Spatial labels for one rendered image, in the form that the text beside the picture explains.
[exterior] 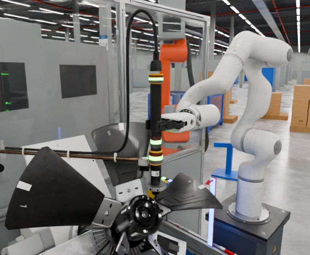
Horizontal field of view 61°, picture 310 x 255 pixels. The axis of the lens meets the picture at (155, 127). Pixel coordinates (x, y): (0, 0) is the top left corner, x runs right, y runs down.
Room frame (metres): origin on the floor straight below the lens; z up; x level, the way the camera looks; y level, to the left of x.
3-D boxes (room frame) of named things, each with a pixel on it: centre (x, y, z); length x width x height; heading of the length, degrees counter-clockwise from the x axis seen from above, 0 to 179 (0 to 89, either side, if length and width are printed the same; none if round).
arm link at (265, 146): (1.17, -0.48, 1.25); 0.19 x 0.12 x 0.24; 37
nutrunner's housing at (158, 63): (0.81, 0.00, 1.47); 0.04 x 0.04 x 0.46
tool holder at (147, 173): (0.82, 0.01, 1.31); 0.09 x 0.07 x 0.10; 80
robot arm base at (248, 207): (1.20, -0.46, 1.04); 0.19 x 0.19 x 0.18
